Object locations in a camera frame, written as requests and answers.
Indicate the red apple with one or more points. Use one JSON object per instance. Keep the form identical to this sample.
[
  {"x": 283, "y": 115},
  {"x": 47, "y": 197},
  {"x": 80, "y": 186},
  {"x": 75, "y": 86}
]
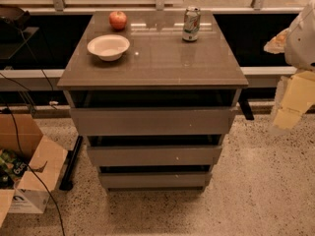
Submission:
[{"x": 118, "y": 20}]

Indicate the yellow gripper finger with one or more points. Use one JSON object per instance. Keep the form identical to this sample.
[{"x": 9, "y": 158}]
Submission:
[
  {"x": 277, "y": 43},
  {"x": 294, "y": 96}
]

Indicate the black table leg left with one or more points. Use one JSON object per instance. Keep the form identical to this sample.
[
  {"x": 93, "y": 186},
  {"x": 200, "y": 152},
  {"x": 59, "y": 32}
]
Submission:
[{"x": 66, "y": 182}]

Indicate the green white soda can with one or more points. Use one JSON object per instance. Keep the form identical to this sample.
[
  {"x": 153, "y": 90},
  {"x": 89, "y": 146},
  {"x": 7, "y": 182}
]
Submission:
[{"x": 191, "y": 25}]

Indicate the black device on shelf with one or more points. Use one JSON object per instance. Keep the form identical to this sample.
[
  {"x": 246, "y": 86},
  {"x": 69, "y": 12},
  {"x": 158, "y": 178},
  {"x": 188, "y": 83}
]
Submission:
[{"x": 14, "y": 17}]

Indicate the green snack bag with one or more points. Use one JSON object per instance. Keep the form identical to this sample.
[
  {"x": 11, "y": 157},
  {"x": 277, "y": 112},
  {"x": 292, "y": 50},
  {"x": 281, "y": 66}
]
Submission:
[{"x": 12, "y": 168}]

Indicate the black table leg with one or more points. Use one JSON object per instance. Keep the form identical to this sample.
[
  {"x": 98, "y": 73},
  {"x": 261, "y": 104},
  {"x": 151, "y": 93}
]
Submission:
[
  {"x": 246, "y": 109},
  {"x": 66, "y": 182}
]

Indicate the black table leg right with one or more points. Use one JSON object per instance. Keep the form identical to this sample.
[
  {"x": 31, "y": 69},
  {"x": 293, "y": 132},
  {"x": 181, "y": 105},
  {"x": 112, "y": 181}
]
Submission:
[{"x": 246, "y": 109}]

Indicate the cardboard box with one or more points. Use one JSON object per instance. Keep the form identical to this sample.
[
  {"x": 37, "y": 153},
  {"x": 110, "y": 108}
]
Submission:
[{"x": 33, "y": 160}]

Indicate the grey drawer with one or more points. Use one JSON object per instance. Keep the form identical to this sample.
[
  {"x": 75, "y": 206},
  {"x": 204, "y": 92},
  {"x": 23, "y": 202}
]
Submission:
[
  {"x": 141, "y": 181},
  {"x": 154, "y": 156},
  {"x": 152, "y": 121}
]

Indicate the white bowl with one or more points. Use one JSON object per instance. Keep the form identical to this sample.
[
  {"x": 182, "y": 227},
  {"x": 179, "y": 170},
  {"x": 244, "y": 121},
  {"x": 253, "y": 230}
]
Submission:
[{"x": 108, "y": 47}]

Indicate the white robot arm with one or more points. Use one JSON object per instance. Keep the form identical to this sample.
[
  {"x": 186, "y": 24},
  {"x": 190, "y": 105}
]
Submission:
[{"x": 299, "y": 50}]

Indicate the grey bottom drawer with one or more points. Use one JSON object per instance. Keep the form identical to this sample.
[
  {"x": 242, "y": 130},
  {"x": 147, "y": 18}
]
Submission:
[{"x": 141, "y": 181}]

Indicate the grey drawer cabinet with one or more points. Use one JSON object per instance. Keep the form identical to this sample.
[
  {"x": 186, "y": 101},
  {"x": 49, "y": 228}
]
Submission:
[{"x": 159, "y": 70}]

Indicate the grey top drawer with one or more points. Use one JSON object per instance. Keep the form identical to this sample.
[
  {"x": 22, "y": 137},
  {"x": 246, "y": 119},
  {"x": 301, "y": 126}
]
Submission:
[{"x": 152, "y": 121}]

